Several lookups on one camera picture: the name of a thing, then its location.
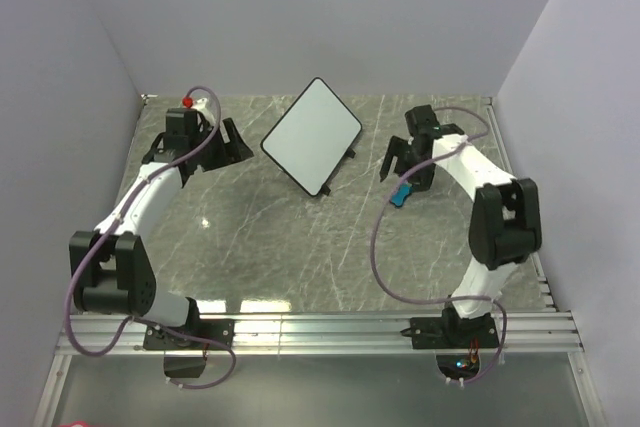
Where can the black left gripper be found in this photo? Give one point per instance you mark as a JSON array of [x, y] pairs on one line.
[[231, 152]]

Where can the small black-framed whiteboard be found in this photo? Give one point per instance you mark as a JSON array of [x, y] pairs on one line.
[[312, 137]]

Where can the blue whiteboard eraser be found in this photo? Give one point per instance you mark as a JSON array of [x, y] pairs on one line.
[[399, 198]]

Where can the aluminium front rail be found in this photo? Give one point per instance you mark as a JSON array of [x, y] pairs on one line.
[[375, 333]]

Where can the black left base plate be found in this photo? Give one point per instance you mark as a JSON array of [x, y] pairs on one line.
[[207, 334]]

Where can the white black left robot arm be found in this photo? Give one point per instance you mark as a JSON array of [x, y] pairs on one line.
[[111, 270]]

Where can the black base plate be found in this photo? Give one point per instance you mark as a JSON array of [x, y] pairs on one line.
[[207, 334], [437, 333]]

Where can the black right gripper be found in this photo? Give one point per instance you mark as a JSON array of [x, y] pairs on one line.
[[397, 147]]

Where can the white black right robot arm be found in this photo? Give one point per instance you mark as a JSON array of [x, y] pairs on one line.
[[479, 178]]

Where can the aluminium rail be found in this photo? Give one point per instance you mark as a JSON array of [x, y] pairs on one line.
[[375, 333], [522, 232]]

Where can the black whiteboard stand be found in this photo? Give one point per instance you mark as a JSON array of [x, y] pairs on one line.
[[337, 172]]

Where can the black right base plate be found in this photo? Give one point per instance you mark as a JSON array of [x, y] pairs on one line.
[[437, 333]]

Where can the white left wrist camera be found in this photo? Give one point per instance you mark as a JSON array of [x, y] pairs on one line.
[[203, 106]]

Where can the aluminium right side rail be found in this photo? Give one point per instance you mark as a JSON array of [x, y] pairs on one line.
[[522, 232]]

